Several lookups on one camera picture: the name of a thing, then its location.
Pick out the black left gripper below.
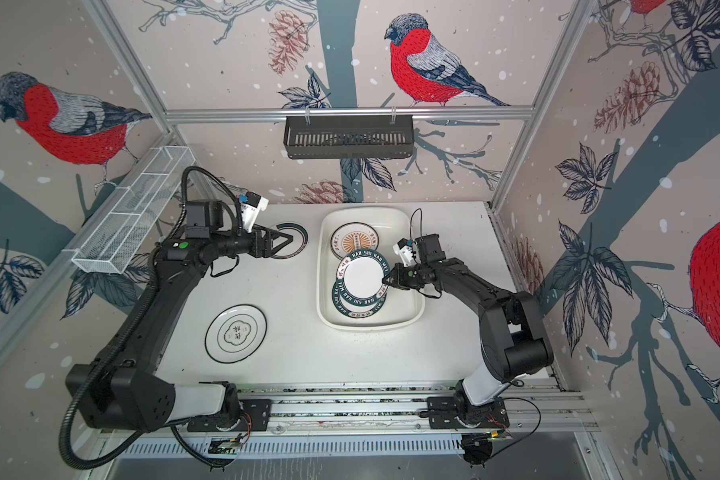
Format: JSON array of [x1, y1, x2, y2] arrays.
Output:
[[212, 221, 293, 259]]

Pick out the green rim plate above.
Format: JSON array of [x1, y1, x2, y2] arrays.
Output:
[[333, 249, 390, 307], [331, 289, 387, 319]]

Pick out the green rim plate front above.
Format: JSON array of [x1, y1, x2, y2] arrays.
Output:
[[331, 289, 387, 319]]

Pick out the white plate flower outline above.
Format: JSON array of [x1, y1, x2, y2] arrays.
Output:
[[204, 304, 268, 364]]

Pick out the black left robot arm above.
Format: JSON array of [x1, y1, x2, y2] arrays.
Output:
[[60, 194, 293, 435]]

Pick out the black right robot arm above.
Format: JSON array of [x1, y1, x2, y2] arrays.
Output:
[[382, 234, 554, 424]]

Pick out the white plastic bin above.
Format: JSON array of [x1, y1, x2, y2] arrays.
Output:
[[316, 207, 424, 331]]

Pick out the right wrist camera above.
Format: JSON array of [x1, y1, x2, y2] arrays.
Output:
[[393, 238, 415, 267]]

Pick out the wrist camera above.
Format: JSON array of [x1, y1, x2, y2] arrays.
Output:
[[393, 238, 415, 267], [239, 191, 269, 233]]

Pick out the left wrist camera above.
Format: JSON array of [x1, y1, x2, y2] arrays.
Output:
[[239, 191, 269, 233]]

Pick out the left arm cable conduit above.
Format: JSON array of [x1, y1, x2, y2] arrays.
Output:
[[58, 166, 247, 471]]

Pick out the black hanging wire basket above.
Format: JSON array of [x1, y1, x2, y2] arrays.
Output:
[[283, 115, 415, 160]]

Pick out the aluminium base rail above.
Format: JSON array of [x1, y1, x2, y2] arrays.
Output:
[[143, 383, 577, 460]]

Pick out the white mesh wall shelf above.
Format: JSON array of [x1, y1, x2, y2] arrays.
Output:
[[72, 146, 195, 274]]

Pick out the horizontal aluminium frame bar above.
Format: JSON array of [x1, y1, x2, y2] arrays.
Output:
[[163, 106, 536, 125]]

